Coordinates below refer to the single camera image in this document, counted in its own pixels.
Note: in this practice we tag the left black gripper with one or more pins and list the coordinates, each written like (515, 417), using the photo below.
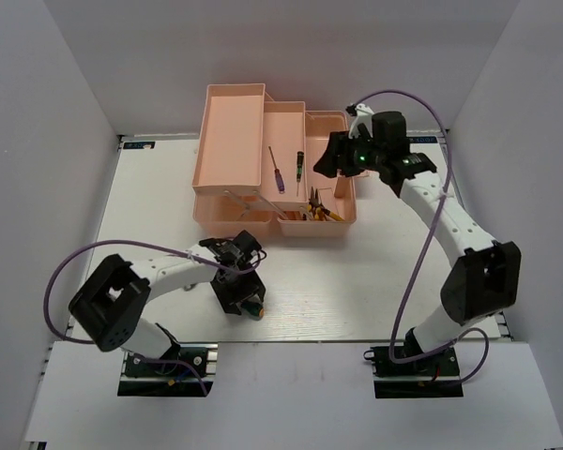
(252, 284)

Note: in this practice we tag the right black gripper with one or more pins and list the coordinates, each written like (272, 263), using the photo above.
(339, 144)

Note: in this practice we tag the green orange-capped stubby screwdriver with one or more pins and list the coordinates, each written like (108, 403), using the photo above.
(256, 310)

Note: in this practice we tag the black green precision screwdriver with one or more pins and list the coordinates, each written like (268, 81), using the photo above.
(299, 170)

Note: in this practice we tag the yellow needle-nose pliers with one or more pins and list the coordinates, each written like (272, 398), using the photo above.
(315, 201)

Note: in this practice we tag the long blue-handled screwdriver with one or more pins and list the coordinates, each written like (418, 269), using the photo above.
(277, 173)

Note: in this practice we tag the yellow cutting pliers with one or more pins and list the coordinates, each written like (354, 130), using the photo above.
(308, 213)

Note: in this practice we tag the pink plastic toolbox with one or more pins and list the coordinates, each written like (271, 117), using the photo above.
(233, 179)

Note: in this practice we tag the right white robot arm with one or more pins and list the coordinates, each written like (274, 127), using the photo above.
(484, 272)

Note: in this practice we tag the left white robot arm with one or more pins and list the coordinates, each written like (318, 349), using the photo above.
(110, 304)

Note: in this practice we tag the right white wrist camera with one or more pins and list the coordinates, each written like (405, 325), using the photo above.
(361, 124)

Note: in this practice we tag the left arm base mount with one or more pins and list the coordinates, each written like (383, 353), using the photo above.
(192, 379)

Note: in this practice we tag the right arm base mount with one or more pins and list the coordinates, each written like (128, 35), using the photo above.
(438, 376)

